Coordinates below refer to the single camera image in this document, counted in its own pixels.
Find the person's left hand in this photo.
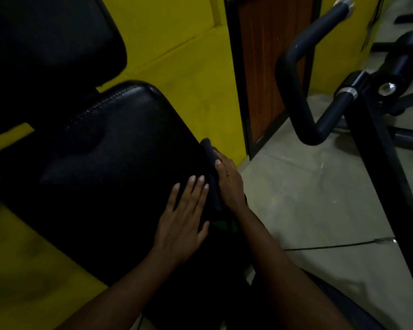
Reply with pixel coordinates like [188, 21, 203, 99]
[153, 175, 211, 267]

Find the person's right hand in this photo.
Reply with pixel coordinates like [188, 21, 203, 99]
[213, 149, 248, 214]

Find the dark grey green cloth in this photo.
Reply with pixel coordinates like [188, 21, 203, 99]
[200, 137, 240, 234]

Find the person's left forearm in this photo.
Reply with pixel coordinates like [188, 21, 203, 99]
[55, 250, 179, 330]

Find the person's right forearm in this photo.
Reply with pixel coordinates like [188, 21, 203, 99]
[234, 206, 353, 330]

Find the brown wooden door panel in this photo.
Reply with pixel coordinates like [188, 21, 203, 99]
[223, 0, 323, 160]

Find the thin black floor cable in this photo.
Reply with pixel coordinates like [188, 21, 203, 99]
[284, 238, 398, 252]

